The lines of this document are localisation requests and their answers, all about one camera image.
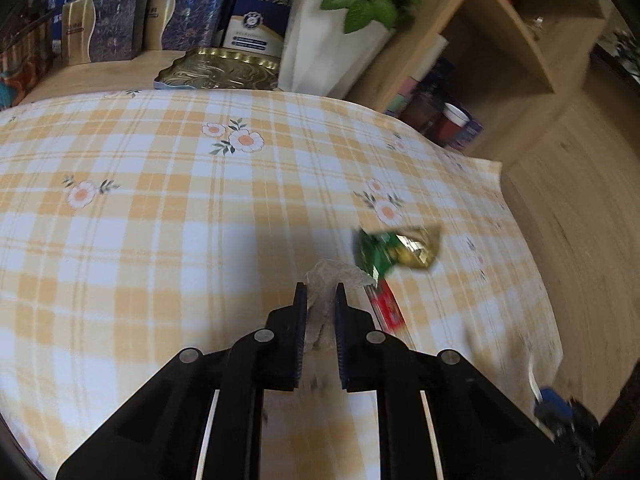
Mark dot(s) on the red cup with white rim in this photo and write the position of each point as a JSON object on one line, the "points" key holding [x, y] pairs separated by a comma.
{"points": [[450, 125]]}

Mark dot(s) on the yellow plaid flowered tablecloth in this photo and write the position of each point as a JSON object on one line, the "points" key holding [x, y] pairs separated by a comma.
{"points": [[150, 240]]}

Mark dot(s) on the blue gift box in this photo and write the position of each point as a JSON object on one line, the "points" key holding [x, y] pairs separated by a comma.
{"points": [[440, 72]]}

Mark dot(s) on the brown patterned tin basket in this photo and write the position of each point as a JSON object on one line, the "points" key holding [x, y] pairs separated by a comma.
{"points": [[25, 70]]}

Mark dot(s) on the blue gold patterned box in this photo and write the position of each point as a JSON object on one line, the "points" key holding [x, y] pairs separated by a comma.
{"points": [[110, 25], [185, 15]]}

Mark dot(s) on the stack of pastel cups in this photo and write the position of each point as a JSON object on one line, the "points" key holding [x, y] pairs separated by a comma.
{"points": [[400, 102]]}

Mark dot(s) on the white flower pot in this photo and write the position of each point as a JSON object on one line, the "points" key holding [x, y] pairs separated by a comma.
{"points": [[320, 45]]}

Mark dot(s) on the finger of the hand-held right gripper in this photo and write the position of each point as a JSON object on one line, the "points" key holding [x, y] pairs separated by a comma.
{"points": [[552, 404]]}

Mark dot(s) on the small purple blue box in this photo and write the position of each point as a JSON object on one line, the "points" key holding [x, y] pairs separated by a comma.
{"points": [[472, 132]]}

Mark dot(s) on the gold leaf-shaped tray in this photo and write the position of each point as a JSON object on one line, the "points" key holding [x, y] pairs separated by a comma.
{"points": [[220, 70]]}

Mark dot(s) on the green gold wrapper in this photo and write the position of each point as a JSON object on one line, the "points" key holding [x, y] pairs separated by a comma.
{"points": [[405, 250]]}

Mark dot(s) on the wooden sideboard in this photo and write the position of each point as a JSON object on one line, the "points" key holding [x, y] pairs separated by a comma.
{"points": [[100, 77]]}

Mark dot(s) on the blue box with white label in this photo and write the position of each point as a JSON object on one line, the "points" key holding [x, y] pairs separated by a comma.
{"points": [[255, 25]]}

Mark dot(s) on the wooden shelf unit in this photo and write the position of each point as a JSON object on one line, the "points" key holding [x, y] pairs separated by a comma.
{"points": [[500, 20]]}

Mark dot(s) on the red stick packet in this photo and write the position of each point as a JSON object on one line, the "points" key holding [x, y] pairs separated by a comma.
{"points": [[387, 307]]}

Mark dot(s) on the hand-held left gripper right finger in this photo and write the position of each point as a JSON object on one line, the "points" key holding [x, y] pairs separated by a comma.
{"points": [[342, 340]]}

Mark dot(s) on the clear plastic wrapper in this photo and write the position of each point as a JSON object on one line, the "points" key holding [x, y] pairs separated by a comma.
{"points": [[330, 275]]}

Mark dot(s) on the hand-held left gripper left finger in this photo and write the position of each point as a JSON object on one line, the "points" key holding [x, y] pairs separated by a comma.
{"points": [[300, 335]]}

